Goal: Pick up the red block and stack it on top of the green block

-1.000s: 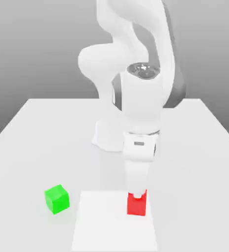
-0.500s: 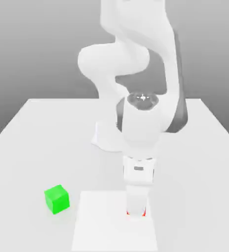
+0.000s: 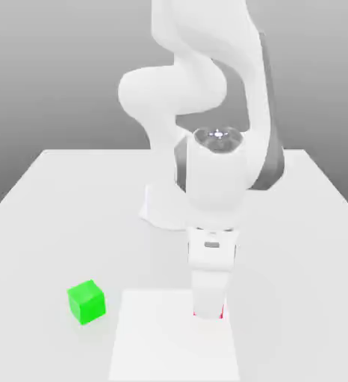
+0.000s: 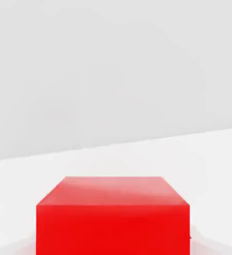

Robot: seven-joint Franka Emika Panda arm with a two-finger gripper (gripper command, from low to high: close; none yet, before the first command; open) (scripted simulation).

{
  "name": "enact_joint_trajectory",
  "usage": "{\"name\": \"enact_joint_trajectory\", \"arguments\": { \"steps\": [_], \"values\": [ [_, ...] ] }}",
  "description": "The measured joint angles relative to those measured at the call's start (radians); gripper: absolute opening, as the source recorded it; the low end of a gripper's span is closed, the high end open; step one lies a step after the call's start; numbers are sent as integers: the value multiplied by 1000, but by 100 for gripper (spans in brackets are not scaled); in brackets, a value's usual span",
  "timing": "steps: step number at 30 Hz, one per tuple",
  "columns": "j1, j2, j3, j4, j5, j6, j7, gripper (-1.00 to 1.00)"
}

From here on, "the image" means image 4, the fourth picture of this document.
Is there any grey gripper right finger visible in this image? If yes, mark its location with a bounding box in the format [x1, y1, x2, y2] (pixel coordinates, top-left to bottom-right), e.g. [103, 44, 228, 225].
[189, 225, 232, 255]

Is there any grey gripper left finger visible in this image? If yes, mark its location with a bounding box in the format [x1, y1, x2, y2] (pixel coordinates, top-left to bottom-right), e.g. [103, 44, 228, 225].
[0, 232, 37, 255]

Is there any small red cube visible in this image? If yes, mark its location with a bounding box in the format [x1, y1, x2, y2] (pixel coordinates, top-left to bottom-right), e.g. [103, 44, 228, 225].
[36, 176, 191, 255]

